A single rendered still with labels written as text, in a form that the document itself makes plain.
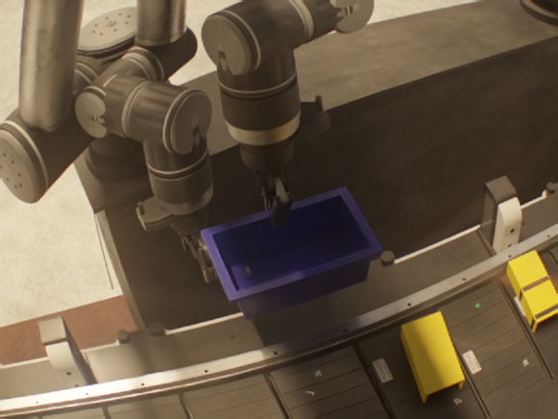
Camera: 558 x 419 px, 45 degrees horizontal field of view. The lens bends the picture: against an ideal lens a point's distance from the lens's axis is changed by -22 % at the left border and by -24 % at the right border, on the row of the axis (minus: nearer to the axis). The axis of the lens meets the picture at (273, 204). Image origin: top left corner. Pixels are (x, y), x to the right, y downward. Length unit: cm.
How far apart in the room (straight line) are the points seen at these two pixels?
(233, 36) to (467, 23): 133
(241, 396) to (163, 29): 66
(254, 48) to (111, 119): 39
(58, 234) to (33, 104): 171
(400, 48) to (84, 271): 145
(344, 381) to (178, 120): 47
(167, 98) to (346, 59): 81
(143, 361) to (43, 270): 157
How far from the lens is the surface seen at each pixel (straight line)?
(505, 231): 148
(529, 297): 128
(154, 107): 129
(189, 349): 144
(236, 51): 105
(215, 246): 127
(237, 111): 113
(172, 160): 132
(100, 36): 161
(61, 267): 293
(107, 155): 175
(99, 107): 136
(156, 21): 141
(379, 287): 149
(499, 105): 230
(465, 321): 127
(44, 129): 146
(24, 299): 289
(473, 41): 217
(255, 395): 120
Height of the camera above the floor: 200
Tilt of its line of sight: 43 degrees down
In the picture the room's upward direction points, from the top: 8 degrees counter-clockwise
